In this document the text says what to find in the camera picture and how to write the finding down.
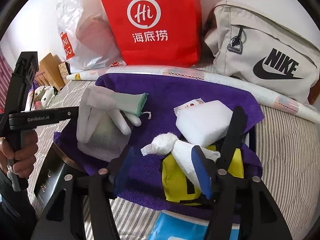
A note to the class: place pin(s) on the wooden headboard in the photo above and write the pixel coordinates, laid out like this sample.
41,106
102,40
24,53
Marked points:
50,65

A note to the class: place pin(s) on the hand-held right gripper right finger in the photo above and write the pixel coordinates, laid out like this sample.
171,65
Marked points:
202,172

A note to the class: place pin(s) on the grey striped quilted mat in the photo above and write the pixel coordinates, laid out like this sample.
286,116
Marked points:
287,155

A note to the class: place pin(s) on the purple towel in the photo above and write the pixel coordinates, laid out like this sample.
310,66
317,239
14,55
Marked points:
162,100

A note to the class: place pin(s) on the fruit print sachet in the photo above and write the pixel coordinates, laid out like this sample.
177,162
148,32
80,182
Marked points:
185,107

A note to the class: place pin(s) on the white knotted cloth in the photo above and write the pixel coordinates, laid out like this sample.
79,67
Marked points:
180,155

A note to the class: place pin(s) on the clear plastic bag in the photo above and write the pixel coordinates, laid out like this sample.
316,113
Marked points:
87,120

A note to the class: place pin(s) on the person's left hand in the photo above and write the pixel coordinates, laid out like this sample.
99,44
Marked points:
25,160

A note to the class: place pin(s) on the person's left forearm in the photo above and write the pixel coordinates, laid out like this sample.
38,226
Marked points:
15,212

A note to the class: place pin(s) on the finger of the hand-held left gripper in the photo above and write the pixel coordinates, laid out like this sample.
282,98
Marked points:
72,111

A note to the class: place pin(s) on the pink striped curtain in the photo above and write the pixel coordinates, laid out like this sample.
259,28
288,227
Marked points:
5,80

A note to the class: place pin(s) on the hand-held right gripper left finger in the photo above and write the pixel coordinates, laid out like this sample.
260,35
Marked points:
123,172

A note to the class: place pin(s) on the grey sling bag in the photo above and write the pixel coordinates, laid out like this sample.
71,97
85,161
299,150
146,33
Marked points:
250,42

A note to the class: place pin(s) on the white plastic shopping bag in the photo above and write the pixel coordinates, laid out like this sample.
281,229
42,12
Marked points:
87,42

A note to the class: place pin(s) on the white spotted plush pillow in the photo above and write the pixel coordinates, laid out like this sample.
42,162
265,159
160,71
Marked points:
45,95

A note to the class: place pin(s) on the small yellow bag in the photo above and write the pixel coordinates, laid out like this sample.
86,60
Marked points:
172,180

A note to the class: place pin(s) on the white sponge block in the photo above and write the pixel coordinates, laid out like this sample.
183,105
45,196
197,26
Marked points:
205,122

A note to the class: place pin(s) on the blue tissue pack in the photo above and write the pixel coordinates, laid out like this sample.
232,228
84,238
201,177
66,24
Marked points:
180,227

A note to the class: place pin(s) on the white printed paper roll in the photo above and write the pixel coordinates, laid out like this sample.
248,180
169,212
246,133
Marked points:
287,105

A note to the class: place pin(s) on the dark tin box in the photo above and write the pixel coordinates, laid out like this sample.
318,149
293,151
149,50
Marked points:
50,180

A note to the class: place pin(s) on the red paper bag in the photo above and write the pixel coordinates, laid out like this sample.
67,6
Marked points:
175,17

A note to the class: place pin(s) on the printed book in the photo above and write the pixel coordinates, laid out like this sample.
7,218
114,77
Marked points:
63,68

